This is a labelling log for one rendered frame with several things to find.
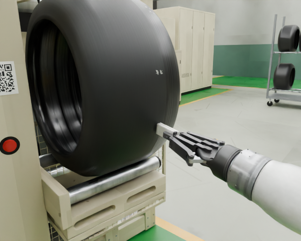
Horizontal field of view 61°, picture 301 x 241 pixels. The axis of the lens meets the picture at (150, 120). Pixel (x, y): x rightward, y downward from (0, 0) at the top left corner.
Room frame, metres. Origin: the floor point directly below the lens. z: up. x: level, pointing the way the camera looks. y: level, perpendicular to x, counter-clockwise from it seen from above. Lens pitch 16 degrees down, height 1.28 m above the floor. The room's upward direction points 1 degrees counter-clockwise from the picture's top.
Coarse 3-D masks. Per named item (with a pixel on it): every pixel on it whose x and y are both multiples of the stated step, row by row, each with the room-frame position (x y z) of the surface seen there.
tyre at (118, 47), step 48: (48, 0) 0.72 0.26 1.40; (96, 0) 0.66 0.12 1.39; (48, 48) 0.98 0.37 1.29; (96, 48) 0.59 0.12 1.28; (144, 48) 0.64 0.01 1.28; (48, 96) 0.99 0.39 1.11; (96, 96) 0.57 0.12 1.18; (144, 96) 0.61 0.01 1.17; (48, 144) 0.81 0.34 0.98; (96, 144) 0.59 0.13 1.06; (144, 144) 0.66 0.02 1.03
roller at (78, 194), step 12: (156, 156) 0.82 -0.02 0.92; (120, 168) 0.73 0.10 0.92; (132, 168) 0.74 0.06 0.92; (144, 168) 0.76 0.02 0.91; (156, 168) 0.80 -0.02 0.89; (96, 180) 0.66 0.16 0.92; (108, 180) 0.67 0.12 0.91; (120, 180) 0.70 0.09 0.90; (72, 192) 0.61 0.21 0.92; (84, 192) 0.62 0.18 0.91; (96, 192) 0.64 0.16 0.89
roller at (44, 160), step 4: (40, 156) 0.84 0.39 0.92; (44, 156) 0.84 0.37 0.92; (48, 156) 0.84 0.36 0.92; (52, 156) 0.85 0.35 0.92; (40, 160) 0.82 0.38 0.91; (44, 160) 0.83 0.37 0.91; (48, 160) 0.84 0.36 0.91; (52, 160) 0.84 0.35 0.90; (56, 160) 0.85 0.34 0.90; (40, 164) 0.82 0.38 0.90; (44, 164) 0.83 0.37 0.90; (48, 164) 0.84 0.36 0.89; (52, 164) 0.85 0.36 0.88
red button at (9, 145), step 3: (6, 141) 0.58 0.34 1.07; (9, 141) 0.58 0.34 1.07; (12, 141) 0.58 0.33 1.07; (3, 144) 0.57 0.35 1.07; (6, 144) 0.57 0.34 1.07; (9, 144) 0.58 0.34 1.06; (12, 144) 0.58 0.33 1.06; (15, 144) 0.59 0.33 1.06; (3, 147) 0.57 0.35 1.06; (6, 147) 0.57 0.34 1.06; (9, 147) 0.58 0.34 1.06; (12, 147) 0.58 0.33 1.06; (15, 147) 0.59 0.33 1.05; (6, 150) 0.57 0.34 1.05; (9, 150) 0.58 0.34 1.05; (12, 150) 0.58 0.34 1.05
